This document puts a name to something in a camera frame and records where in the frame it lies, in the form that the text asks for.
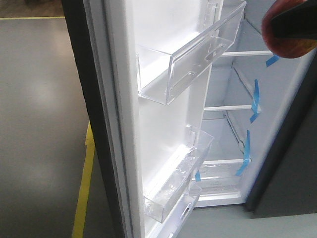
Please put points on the clear door bin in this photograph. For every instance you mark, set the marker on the clear door bin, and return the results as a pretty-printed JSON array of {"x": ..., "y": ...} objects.
[
  {"x": 176, "y": 40},
  {"x": 171, "y": 227},
  {"x": 171, "y": 181}
]

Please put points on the clear lower door bin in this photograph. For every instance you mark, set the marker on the clear lower door bin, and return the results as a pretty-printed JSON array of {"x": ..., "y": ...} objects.
[{"x": 171, "y": 227}]

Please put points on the clear fridge crisper drawer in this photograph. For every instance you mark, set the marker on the clear fridge crisper drawer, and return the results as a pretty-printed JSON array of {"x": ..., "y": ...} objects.
[{"x": 220, "y": 178}]

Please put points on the clear upper door bin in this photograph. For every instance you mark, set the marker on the clear upper door bin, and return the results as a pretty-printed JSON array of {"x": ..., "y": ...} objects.
[{"x": 176, "y": 40}]

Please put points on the dark grey fridge body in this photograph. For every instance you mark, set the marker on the dark grey fridge body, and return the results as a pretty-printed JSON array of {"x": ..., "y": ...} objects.
[{"x": 262, "y": 108}]

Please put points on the clear middle door bin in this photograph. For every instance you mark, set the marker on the clear middle door bin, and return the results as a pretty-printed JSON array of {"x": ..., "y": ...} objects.
[{"x": 171, "y": 181}]

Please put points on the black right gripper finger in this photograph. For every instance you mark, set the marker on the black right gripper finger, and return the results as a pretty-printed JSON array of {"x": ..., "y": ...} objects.
[{"x": 295, "y": 19}]

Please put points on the red yellow apple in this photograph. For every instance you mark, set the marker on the red yellow apple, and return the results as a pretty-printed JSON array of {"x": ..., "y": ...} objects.
[{"x": 285, "y": 48}]

